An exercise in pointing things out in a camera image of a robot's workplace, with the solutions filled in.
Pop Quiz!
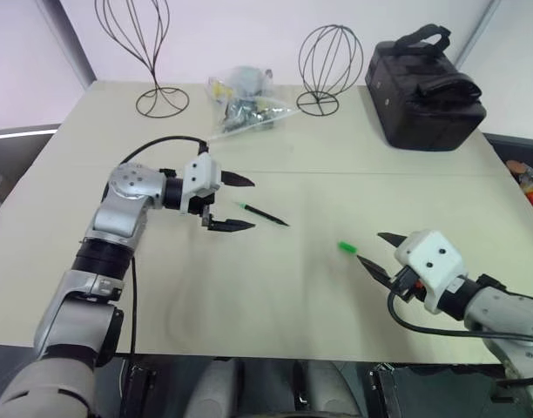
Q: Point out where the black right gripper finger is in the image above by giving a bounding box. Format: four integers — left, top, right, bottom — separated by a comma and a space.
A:
376, 232, 408, 250
356, 255, 399, 290

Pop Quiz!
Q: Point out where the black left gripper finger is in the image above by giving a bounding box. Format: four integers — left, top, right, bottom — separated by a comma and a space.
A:
219, 170, 256, 189
207, 213, 256, 233

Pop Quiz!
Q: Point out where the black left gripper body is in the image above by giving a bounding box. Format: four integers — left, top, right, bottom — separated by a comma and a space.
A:
188, 187, 218, 226

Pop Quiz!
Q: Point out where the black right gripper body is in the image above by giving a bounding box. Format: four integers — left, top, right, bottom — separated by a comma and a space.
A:
390, 266, 428, 303

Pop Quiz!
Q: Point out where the black pen with green end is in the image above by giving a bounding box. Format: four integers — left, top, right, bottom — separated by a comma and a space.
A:
233, 201, 291, 228

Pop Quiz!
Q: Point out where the clear plastic bag of items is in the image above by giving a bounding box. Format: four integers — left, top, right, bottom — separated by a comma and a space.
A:
206, 65, 300, 139

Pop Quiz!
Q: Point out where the bin of colourful items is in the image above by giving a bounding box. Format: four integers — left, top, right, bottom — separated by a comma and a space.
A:
504, 158, 533, 214

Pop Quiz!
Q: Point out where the black carrying case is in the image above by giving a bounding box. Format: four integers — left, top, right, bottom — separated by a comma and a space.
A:
364, 24, 488, 152

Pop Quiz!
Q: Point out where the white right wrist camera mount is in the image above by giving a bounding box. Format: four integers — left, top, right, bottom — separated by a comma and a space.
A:
394, 229, 469, 314

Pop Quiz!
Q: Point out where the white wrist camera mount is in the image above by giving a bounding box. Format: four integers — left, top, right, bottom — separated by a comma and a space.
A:
394, 229, 469, 314
179, 155, 223, 216

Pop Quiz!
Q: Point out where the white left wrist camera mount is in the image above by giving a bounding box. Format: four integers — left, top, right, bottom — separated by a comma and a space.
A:
179, 155, 223, 216

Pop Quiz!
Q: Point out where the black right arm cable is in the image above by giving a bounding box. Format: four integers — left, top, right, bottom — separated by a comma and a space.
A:
387, 290, 533, 343

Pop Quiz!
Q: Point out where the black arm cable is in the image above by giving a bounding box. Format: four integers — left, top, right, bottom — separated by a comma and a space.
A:
387, 290, 533, 343
118, 136, 211, 166

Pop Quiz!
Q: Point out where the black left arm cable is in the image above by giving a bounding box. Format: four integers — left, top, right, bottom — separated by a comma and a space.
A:
118, 136, 211, 166

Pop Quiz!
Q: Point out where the round black wire stand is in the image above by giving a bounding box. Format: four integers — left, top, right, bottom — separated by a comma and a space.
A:
295, 24, 364, 117

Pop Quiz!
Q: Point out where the tall black wire stand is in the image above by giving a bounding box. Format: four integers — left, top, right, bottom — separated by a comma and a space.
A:
94, 0, 192, 118

